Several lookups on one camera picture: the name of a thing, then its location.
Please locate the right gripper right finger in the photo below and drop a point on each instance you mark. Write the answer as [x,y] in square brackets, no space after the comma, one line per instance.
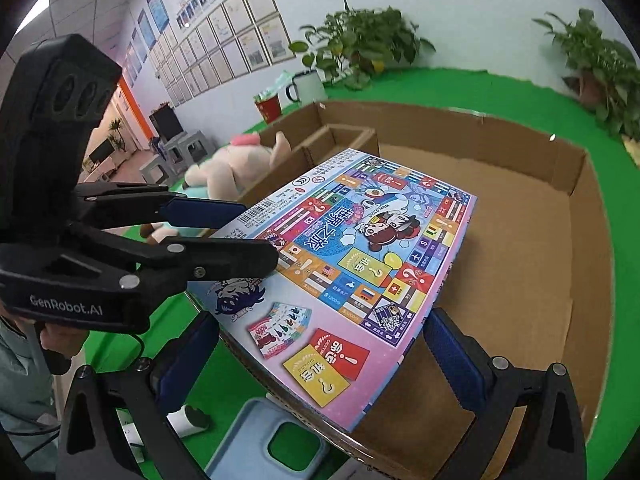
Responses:
[550,443]

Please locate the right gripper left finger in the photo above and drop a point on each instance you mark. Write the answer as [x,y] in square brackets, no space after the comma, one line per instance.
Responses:
[92,442]

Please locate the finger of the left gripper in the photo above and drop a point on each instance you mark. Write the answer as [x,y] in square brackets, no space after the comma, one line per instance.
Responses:
[175,207]
[200,259]

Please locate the pink pig plush toy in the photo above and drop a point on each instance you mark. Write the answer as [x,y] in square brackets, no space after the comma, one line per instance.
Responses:
[234,168]

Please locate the narrow cardboard divider tray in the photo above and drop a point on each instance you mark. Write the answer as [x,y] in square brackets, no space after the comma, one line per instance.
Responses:
[315,158]

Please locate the colourful board game box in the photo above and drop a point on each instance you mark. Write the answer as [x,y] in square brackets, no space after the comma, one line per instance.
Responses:
[364,245]

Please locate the person's left hand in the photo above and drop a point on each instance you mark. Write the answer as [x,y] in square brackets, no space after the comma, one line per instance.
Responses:
[23,347]

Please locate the green table cloth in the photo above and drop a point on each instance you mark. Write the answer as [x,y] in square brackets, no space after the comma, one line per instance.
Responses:
[550,105]

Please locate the grey plastic stool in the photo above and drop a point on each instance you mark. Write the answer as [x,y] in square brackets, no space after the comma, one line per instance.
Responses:
[158,171]
[189,148]

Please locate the black monitor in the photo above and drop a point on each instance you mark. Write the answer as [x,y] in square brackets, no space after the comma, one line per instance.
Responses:
[166,122]

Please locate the large shallow cardboard box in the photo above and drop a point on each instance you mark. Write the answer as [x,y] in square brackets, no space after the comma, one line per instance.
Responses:
[484,146]

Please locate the red paper cup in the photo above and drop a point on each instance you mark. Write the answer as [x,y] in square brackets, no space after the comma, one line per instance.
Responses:
[268,104]

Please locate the white enamel mug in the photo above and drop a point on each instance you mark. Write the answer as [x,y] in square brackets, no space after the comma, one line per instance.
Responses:
[306,88]

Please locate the framed certificate lower right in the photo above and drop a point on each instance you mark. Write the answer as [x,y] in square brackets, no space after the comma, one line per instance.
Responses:
[275,38]

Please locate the left potted green plant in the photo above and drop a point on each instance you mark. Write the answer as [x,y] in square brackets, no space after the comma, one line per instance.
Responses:
[351,46]

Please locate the potted green plant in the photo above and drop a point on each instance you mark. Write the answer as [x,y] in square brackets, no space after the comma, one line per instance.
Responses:
[351,46]
[605,74]

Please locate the right potted green plant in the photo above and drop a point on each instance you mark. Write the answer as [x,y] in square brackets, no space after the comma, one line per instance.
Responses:
[605,74]

